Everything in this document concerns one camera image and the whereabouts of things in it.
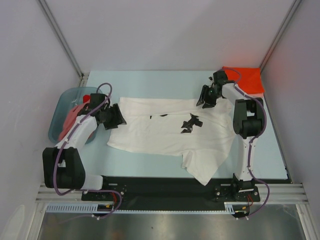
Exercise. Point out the right aluminium frame post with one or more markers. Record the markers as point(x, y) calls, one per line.
point(293, 9)

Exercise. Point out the aluminium frame post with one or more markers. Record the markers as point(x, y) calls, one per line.
point(48, 14)
point(293, 9)

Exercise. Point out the folded orange t shirt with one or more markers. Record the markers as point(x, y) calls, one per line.
point(248, 79)

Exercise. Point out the grey slotted cable duct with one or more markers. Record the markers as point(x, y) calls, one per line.
point(106, 208)

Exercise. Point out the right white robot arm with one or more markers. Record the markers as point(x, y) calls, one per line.
point(249, 123)

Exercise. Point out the left aluminium frame post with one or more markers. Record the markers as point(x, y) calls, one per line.
point(48, 14)

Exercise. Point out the white printed t shirt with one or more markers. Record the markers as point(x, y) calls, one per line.
point(203, 137)

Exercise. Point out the blue plastic basket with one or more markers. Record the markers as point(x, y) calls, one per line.
point(69, 99)

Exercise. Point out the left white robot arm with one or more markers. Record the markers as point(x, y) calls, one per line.
point(62, 164)

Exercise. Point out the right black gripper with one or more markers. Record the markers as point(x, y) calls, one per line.
point(208, 103)

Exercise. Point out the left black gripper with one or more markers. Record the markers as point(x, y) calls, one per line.
point(117, 118)

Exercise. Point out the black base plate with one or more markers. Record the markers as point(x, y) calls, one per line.
point(176, 193)

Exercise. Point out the pink t shirt in basket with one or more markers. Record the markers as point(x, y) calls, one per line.
point(70, 120)

